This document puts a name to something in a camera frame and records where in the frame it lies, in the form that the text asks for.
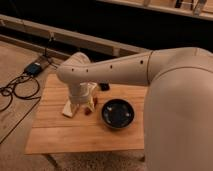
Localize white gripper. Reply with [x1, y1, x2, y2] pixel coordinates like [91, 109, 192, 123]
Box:
[68, 82, 98, 115]

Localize white sponge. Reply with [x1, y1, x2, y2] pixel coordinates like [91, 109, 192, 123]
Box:
[62, 100, 79, 118]

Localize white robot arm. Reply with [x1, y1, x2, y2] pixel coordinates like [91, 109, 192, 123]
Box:
[57, 47, 213, 171]

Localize dark ceramic bowl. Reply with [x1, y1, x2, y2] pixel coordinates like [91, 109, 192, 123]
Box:
[101, 99, 135, 129]

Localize small black object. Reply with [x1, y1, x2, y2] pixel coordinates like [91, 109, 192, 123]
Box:
[99, 83, 110, 91]

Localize wooden table board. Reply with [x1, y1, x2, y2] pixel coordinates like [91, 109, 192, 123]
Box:
[25, 74, 147, 154]

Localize black power adapter box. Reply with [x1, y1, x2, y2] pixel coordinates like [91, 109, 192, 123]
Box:
[24, 62, 42, 76]

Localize wooden rail beam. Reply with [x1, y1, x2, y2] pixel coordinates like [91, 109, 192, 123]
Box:
[0, 14, 147, 57]

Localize black floor cables left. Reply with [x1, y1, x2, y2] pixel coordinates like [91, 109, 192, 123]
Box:
[0, 73, 42, 145]

